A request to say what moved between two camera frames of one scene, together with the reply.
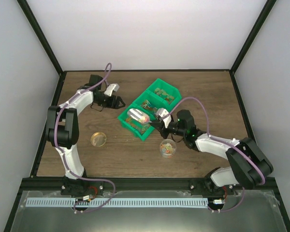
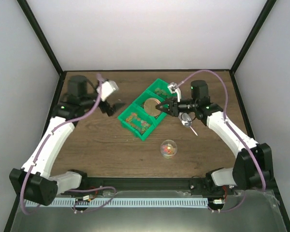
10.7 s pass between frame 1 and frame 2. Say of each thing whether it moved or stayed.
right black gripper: moved
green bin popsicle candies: stayed
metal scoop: moved
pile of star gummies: stayed
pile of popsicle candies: stayed
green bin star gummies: stayed
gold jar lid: moved
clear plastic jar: stayed
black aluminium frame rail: stayed
